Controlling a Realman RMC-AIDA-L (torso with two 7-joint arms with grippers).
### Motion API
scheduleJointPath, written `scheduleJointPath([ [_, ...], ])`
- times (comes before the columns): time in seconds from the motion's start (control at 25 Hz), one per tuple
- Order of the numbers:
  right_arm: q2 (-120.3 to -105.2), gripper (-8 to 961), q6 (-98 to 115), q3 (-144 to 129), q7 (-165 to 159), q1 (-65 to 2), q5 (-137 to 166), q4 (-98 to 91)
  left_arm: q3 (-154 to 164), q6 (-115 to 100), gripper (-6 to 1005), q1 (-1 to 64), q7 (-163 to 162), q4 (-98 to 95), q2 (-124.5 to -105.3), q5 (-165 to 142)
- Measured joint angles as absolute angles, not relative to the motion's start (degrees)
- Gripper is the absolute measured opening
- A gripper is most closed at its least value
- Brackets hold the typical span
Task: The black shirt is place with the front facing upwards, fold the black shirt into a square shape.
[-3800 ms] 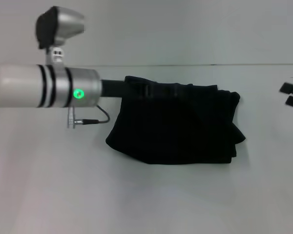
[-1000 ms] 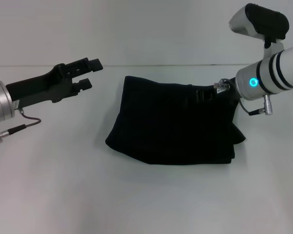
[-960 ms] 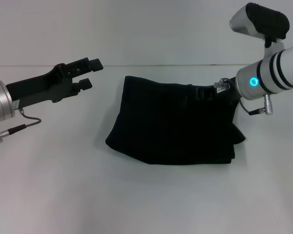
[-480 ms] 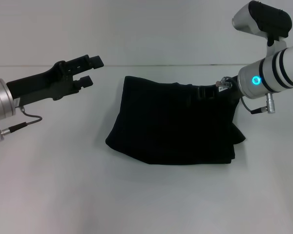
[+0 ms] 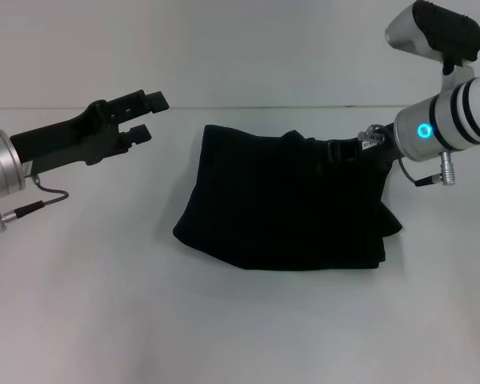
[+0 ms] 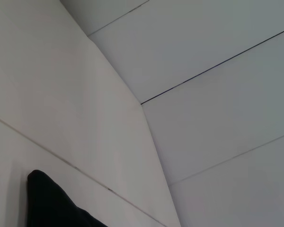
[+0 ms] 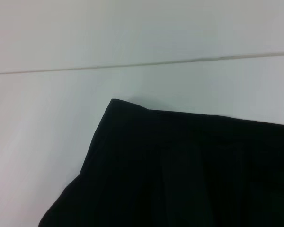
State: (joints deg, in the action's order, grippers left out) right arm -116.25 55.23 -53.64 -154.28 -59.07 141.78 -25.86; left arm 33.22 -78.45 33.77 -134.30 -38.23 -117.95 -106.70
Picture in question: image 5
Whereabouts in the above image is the black shirt with FREE print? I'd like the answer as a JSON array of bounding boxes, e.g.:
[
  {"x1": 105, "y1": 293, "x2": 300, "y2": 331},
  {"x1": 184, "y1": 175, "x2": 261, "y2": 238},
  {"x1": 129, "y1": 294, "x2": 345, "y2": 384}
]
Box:
[{"x1": 171, "y1": 123, "x2": 404, "y2": 272}]

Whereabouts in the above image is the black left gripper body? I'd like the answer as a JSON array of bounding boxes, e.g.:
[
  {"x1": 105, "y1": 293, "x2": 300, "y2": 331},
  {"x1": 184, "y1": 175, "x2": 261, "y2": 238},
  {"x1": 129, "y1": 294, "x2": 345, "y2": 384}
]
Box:
[{"x1": 10, "y1": 99, "x2": 131, "y2": 177}]

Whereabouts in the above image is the pale cable connector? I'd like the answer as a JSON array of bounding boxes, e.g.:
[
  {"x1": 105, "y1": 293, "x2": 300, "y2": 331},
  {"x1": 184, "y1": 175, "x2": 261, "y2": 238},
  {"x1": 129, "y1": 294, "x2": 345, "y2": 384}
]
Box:
[{"x1": 357, "y1": 124, "x2": 386, "y2": 147}]

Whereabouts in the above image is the cable with silver plug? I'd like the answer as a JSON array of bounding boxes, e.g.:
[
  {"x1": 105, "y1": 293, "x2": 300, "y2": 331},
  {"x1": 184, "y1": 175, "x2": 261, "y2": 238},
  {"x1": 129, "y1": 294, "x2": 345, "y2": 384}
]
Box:
[
  {"x1": 0, "y1": 175, "x2": 70, "y2": 233},
  {"x1": 397, "y1": 150, "x2": 458, "y2": 188}
]

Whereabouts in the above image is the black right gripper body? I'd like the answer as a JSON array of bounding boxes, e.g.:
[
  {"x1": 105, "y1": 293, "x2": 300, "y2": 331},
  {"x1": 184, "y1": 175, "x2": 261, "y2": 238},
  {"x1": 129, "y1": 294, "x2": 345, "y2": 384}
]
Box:
[{"x1": 355, "y1": 134, "x2": 402, "y2": 169}]

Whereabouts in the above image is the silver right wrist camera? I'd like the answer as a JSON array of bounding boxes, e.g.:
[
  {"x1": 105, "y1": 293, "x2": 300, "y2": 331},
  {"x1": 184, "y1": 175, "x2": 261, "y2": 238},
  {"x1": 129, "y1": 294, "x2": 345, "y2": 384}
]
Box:
[{"x1": 385, "y1": 0, "x2": 480, "y2": 92}]

